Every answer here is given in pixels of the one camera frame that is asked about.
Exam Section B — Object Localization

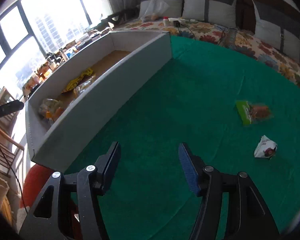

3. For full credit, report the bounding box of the red orange cloth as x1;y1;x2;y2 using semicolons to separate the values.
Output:
19;164;54;209

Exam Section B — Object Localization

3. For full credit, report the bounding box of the grey pillow centre left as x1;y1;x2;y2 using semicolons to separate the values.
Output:
182;0;237;28

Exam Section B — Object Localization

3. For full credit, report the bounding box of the white power strip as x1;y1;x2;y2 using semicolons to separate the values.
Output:
168;18;197;24

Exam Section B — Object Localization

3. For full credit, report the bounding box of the green clear sausage packet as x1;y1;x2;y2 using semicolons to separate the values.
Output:
235;101;273;125

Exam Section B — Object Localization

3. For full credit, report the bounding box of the small white red-cap bottle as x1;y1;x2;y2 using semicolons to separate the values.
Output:
163;17;170;27

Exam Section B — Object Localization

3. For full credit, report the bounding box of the white red triangular snack bag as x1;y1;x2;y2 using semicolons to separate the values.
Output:
254;135;277;159

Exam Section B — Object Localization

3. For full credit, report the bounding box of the white cardboard box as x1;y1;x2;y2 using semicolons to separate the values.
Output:
25;30;172;172

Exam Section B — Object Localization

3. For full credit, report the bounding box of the green tablecloth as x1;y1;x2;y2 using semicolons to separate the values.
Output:
68;37;300;239

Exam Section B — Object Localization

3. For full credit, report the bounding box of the grey pillow centre right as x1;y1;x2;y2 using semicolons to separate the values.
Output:
253;0;300;63

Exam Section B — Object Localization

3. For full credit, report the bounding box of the gold bag of brown pastries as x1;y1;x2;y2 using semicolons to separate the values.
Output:
38;99;64;125

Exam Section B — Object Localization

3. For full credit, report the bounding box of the yellow red snack packet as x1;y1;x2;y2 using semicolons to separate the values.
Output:
62;68;94;93

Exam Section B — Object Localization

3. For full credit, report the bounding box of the floral bed sheet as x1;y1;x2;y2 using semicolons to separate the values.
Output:
114;19;300;88

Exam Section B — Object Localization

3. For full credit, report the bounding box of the peanut snack bag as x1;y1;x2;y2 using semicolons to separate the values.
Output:
74;75;96;98

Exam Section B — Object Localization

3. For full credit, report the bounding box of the dark wooden side table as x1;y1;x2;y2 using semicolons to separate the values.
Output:
22;27;113;101

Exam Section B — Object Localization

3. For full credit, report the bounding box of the wooden chair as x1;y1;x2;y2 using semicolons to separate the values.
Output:
0;86;26;181

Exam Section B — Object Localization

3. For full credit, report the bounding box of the white plastic bag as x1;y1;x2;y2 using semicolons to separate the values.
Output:
140;0;170;22

